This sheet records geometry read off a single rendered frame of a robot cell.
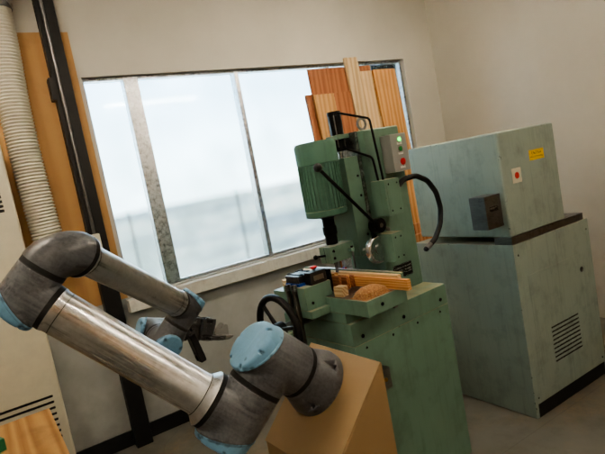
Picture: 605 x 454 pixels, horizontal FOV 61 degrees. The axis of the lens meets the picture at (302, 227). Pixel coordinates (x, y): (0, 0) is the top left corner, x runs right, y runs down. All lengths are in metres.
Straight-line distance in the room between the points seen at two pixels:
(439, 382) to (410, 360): 0.22
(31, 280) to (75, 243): 0.13
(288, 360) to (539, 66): 3.23
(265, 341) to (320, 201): 0.88
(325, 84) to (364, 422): 2.87
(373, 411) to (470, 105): 3.42
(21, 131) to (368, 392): 2.23
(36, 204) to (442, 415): 2.21
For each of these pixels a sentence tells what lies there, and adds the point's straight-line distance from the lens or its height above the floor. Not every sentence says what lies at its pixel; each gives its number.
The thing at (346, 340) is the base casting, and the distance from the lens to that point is 2.02.
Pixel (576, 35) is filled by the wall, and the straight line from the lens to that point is 4.03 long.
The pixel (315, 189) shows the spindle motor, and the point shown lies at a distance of 2.08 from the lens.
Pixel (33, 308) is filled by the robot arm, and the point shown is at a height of 1.20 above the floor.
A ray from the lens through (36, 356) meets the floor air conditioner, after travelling 2.91.
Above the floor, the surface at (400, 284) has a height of 0.92.
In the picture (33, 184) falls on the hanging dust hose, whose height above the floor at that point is 1.59.
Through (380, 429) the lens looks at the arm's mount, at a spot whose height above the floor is 0.70.
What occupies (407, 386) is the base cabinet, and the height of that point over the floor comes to 0.46.
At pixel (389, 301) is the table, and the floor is 0.87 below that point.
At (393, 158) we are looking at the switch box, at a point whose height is 1.38.
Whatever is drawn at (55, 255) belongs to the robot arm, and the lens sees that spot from 1.35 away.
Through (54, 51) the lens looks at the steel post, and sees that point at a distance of 3.23.
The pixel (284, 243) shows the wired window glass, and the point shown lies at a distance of 3.70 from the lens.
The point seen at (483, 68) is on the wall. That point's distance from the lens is 4.43.
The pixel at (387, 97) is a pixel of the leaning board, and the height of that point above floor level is 1.83.
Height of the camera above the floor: 1.39
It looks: 6 degrees down
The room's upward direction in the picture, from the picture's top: 11 degrees counter-clockwise
